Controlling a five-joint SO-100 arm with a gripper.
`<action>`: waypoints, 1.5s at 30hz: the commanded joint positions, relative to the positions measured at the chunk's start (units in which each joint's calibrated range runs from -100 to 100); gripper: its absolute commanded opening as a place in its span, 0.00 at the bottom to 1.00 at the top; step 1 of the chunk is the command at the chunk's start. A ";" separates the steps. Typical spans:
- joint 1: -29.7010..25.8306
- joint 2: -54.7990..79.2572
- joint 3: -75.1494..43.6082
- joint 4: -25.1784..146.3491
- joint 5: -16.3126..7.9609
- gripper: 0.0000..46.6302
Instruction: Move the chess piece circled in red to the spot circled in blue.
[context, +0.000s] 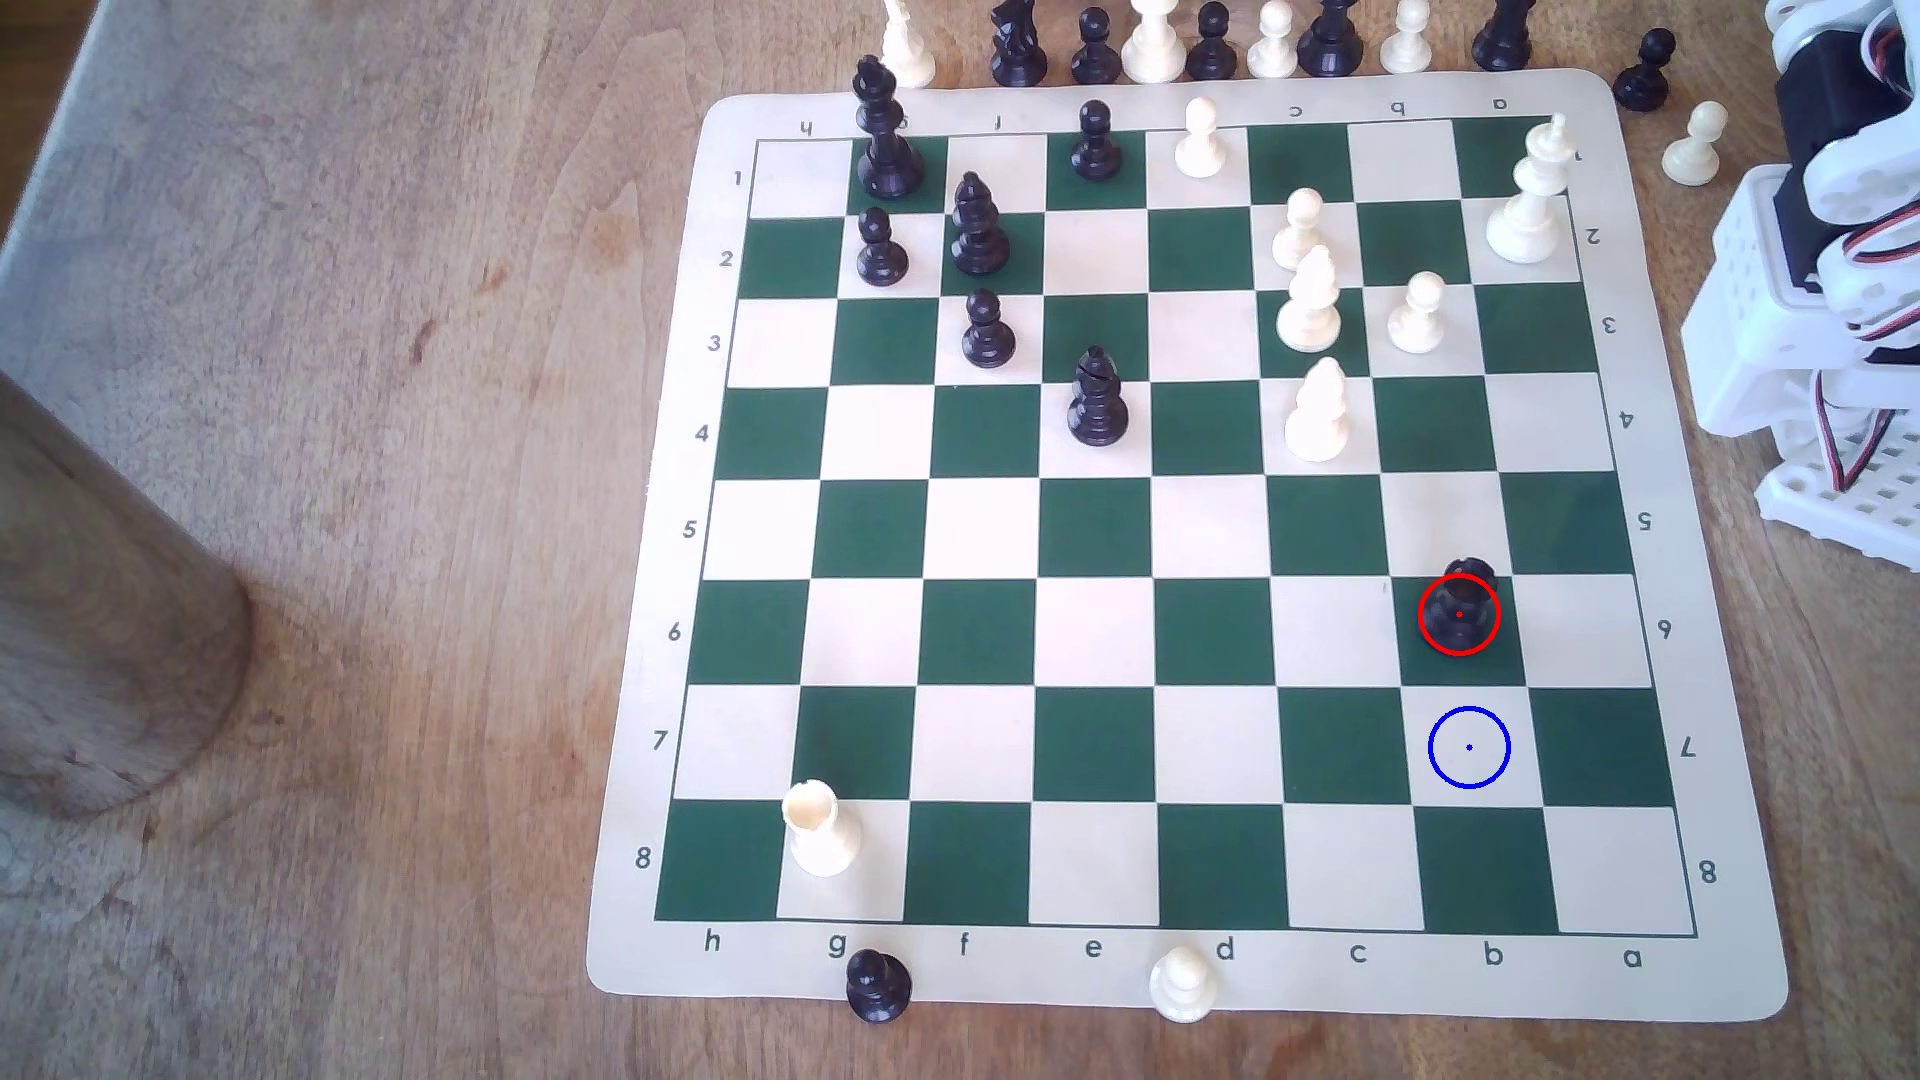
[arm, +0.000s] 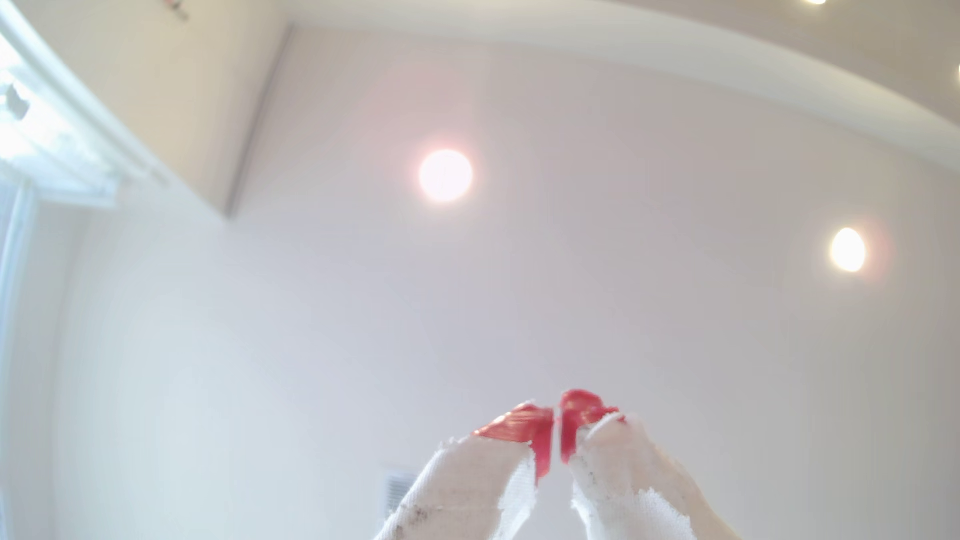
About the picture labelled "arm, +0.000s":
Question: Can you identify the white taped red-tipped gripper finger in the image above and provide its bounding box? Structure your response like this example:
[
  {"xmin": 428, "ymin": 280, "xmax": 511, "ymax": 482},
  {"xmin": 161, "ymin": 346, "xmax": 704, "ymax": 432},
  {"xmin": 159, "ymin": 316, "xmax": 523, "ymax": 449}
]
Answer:
[
  {"xmin": 373, "ymin": 402, "xmax": 556, "ymax": 540},
  {"xmin": 559, "ymin": 388, "xmax": 744, "ymax": 540}
]

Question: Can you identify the grey air vent grille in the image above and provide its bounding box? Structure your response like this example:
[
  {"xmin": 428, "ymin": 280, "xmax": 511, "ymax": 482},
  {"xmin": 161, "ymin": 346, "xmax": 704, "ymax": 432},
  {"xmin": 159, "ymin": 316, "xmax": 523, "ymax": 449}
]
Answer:
[{"xmin": 383, "ymin": 469, "xmax": 418, "ymax": 519}]

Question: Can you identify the white window frame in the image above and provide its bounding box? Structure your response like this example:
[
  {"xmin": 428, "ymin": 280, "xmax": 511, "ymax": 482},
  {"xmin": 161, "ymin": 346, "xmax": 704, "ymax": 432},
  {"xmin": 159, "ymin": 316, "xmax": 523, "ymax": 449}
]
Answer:
[{"xmin": 0, "ymin": 0, "xmax": 181, "ymax": 540}]

